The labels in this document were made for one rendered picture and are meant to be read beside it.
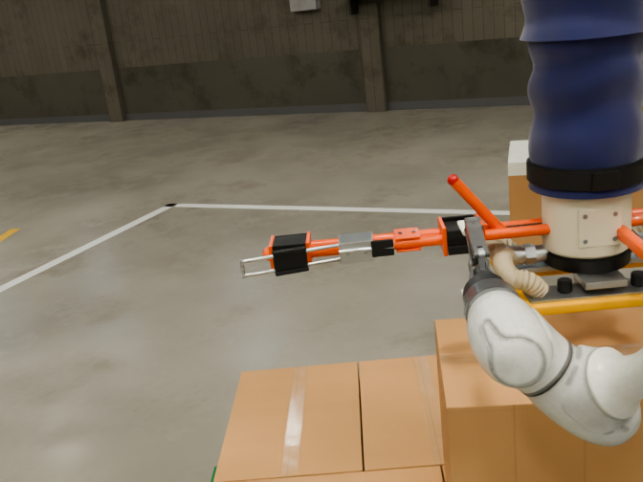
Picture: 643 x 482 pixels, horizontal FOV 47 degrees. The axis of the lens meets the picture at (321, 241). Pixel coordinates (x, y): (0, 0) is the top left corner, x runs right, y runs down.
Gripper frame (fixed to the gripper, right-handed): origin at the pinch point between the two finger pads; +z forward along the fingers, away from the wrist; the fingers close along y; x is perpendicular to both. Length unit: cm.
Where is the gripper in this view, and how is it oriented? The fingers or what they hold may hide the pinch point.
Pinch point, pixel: (468, 258)
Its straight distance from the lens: 139.3
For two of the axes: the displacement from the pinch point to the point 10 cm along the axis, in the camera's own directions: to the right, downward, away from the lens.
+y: 1.1, 9.4, 3.2
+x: 9.9, -1.0, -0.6
